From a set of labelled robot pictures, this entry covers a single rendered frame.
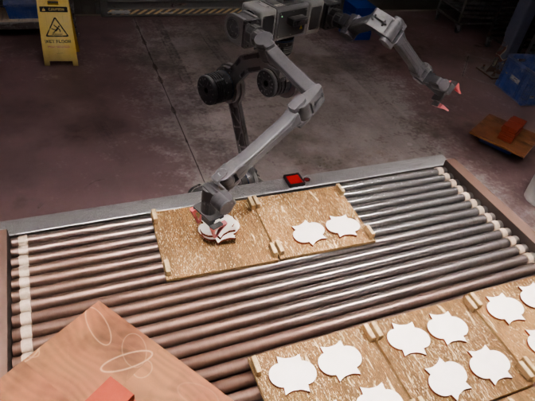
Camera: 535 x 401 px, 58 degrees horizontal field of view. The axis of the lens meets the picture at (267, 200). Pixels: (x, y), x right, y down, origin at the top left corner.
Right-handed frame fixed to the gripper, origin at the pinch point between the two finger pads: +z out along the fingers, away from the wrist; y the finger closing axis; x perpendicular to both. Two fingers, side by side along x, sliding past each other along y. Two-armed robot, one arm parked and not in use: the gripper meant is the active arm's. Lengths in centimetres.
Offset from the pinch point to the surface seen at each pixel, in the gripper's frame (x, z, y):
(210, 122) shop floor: 151, 95, -180
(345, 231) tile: 46, 3, 31
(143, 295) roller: -31.7, 8.0, 7.0
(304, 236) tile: 29.9, 3.0, 22.7
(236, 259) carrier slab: 1.8, 4.8, 15.0
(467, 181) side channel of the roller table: 121, 1, 44
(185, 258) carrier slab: -12.1, 5.1, 3.6
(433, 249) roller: 70, 5, 58
